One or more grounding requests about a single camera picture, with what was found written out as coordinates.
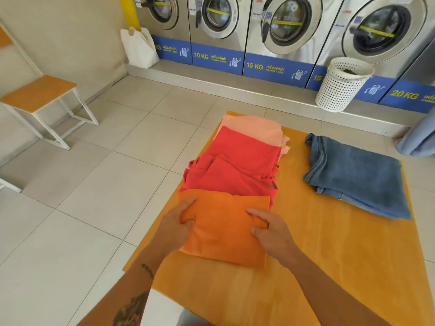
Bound white chair with orange seat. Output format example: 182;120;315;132
0;19;100;151

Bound person's grey trousers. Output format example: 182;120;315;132
176;309;212;326

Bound white perforated laundry basket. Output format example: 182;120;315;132
315;57;375;113

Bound red folded garment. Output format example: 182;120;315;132
195;126;283;175

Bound person's left forearm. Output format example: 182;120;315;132
76;244;174;326

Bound person's left hand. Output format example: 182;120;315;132
152;196;198;258

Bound large steel washing machine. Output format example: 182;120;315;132
305;0;435;104

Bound white tote bag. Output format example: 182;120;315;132
120;26;160;70

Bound orange cloth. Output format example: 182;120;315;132
177;189;271;269

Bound small steel washing machine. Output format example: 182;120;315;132
133;0;193;65

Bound pink folded garment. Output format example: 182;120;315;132
216;115;291;156

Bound medium steel washing machine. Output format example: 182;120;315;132
242;0;346;89

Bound person's right forearm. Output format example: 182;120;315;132
287;252;392;326

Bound person's right hand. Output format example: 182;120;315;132
246;208;304;269

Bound red crumpled garment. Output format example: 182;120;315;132
179;154;279;209

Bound largest steel washing machine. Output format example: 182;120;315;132
378;47;435;114

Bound blue folded denim garment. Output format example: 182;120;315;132
303;133;413;221

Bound white furniture leg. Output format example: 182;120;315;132
0;178;23;194

